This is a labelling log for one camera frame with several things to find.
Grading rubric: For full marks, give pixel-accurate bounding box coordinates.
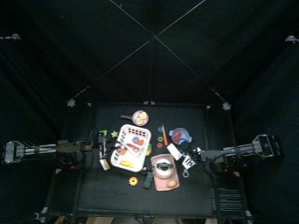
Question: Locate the white toy cleaver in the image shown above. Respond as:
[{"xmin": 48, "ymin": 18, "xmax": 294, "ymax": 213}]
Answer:
[{"xmin": 166, "ymin": 142, "xmax": 190, "ymax": 162}]

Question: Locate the white slotted toy spatula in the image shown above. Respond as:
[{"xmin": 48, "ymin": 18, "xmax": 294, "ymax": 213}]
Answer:
[{"xmin": 182, "ymin": 155, "xmax": 196, "ymax": 170}]

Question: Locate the white perforated tray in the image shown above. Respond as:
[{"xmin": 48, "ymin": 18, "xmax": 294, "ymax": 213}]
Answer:
[{"xmin": 110, "ymin": 123, "xmax": 154, "ymax": 173}]

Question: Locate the red toy food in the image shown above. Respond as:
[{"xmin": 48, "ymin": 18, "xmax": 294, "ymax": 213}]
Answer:
[{"xmin": 126, "ymin": 143, "xmax": 143, "ymax": 153}]

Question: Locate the purple toy food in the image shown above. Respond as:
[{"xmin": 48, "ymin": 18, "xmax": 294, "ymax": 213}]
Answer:
[{"xmin": 131, "ymin": 136, "xmax": 146, "ymax": 146}]

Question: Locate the blue toy bowl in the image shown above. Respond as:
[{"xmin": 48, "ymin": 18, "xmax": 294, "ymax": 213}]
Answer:
[{"xmin": 168, "ymin": 127, "xmax": 192, "ymax": 146}]

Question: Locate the yellow toy banana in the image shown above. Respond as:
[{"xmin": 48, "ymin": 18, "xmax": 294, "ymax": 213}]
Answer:
[{"xmin": 118, "ymin": 160, "xmax": 136, "ymax": 169}]

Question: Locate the white yellow toy utensil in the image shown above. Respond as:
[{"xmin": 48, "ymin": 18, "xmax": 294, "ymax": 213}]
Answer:
[{"xmin": 99, "ymin": 158, "xmax": 111, "ymax": 172}]

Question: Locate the orange toy carrot stick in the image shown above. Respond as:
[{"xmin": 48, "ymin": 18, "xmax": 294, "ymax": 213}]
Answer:
[{"xmin": 162, "ymin": 124, "xmax": 170, "ymax": 147}]

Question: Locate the pink rectangular tray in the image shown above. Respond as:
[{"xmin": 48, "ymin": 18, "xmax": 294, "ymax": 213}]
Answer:
[{"xmin": 150, "ymin": 153, "xmax": 182, "ymax": 193}]

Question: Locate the yellow green toy vegetable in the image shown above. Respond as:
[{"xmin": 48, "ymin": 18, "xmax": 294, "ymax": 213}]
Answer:
[{"xmin": 144, "ymin": 143, "xmax": 155, "ymax": 157}]

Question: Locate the pink toy pan with eggs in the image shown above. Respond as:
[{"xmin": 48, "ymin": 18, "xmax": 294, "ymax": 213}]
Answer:
[{"xmin": 119, "ymin": 109, "xmax": 151, "ymax": 127}]

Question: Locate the white printed label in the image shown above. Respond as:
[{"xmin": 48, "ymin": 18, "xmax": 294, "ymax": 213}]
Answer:
[{"xmin": 215, "ymin": 187, "xmax": 244, "ymax": 215}]

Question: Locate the dark grey toy handle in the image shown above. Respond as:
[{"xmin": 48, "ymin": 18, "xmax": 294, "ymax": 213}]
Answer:
[{"xmin": 143, "ymin": 171, "xmax": 155, "ymax": 189}]

